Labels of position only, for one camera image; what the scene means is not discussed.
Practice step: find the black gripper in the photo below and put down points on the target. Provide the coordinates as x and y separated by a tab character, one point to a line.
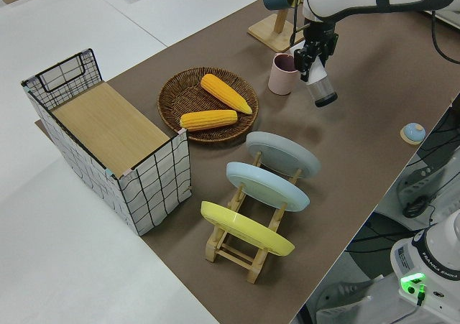
320	36

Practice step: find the pink mug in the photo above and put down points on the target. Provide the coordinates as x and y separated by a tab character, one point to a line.
280	81

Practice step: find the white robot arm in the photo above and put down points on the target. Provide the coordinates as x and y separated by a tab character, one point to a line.
359	2

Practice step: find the wooden mug rack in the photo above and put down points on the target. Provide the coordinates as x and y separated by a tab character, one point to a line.
269	33

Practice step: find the brown table mat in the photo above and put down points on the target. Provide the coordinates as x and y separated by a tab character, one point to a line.
359	141

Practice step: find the yellow corn cob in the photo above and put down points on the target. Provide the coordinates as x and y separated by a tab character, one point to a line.
226	93
208	120

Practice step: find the grey plate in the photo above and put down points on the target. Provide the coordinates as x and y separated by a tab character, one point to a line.
284	151

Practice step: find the small blue bell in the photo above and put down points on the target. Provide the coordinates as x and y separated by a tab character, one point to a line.
413	133

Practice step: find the light blue plate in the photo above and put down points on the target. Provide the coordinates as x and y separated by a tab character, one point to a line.
266	185

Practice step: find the brown wicker basket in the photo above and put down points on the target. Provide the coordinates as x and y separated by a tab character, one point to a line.
172	97

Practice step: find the yellow plate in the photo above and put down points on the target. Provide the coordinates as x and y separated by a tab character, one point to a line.
244	230

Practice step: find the wooden plate rack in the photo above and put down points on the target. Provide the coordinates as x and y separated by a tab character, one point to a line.
233	257

